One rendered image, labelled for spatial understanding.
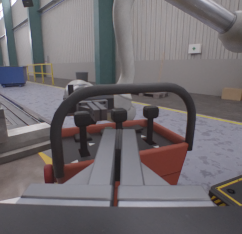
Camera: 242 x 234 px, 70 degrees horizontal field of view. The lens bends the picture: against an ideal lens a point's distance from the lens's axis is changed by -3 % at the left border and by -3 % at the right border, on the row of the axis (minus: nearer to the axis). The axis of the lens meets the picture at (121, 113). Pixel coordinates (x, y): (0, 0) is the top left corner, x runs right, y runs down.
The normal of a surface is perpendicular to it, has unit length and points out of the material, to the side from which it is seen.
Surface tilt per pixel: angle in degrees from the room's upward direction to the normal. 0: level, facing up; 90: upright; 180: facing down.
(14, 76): 90
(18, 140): 72
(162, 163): 97
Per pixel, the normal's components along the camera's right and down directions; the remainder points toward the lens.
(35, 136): 0.66, -0.13
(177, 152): 0.36, 0.35
